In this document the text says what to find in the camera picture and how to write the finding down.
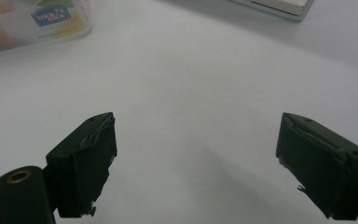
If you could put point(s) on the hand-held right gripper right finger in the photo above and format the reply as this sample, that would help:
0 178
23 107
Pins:
323 168

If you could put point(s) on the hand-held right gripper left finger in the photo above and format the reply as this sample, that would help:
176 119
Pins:
80 165

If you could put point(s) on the clear plastic storage container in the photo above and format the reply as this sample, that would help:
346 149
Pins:
31 23

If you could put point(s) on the white flat box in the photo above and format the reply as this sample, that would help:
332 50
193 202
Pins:
276 7

